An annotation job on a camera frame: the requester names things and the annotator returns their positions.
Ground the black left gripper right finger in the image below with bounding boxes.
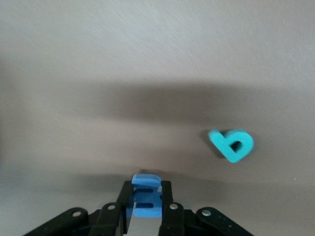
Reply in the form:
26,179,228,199
158,181,254,236

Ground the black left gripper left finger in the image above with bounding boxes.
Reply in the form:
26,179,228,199
23,181,135,236

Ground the blue foam letter m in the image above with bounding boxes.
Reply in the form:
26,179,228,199
131,174,163,218

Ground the teal foam letter q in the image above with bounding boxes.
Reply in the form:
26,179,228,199
208,129,254,163

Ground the brown table cover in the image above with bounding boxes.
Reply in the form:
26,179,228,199
0,0,315,236

